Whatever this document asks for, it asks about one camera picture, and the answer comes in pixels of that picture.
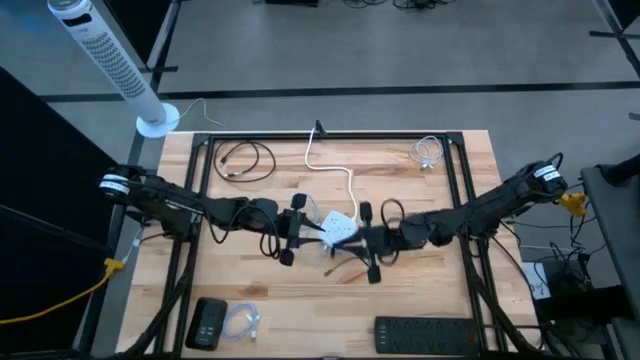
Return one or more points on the black table frame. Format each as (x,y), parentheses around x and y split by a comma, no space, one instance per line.
(380,135)

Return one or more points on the grey side table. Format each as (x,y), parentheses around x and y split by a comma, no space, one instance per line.
(615,225)

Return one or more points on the yellow connector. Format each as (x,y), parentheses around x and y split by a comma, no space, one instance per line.
(572,204)

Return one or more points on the white paper label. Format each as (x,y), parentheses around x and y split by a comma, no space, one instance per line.
(537,288)

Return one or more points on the black partition panel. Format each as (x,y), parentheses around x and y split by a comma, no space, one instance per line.
(45,200)
(145,20)

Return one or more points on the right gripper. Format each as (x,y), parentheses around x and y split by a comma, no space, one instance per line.
(377,240)

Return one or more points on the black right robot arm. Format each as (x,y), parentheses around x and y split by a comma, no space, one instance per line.
(480,210)

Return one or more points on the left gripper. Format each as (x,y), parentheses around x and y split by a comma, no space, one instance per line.
(292,227)

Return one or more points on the small black power strip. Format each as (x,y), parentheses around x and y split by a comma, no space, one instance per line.
(206,324)

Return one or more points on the long black power strip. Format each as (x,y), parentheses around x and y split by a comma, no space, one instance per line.
(425,336)

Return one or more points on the white tower fan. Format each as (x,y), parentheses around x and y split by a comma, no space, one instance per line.
(115,65)

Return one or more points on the white cube power strip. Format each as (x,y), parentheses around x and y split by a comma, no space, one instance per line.
(340,226)

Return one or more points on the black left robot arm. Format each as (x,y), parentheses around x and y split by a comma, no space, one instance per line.
(215,210)

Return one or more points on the black equipment box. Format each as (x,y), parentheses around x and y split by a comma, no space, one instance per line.
(575,300)

